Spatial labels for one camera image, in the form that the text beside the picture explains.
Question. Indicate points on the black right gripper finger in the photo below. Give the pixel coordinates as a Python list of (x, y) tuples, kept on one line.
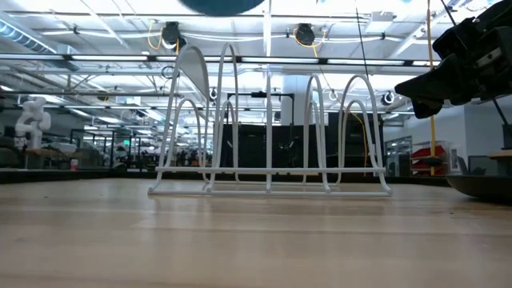
[(440, 82), (426, 110)]

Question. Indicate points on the small black plate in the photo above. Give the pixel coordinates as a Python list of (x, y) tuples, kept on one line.
[(480, 186)]

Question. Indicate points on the large blue plate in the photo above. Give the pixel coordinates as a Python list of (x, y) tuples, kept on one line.
[(220, 6)]

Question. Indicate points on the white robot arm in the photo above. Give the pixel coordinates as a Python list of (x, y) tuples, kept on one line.
[(34, 120)]

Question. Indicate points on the red storage bins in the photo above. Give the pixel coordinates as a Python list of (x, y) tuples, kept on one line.
[(428, 154)]

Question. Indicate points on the wooden desk top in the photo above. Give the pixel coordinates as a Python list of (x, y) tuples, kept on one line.
[(502, 154)]

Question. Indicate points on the white building pillar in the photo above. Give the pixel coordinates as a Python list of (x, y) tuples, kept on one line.
[(294, 100)]

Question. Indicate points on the black equipment cabinet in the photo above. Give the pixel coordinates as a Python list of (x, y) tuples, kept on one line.
[(252, 146)]

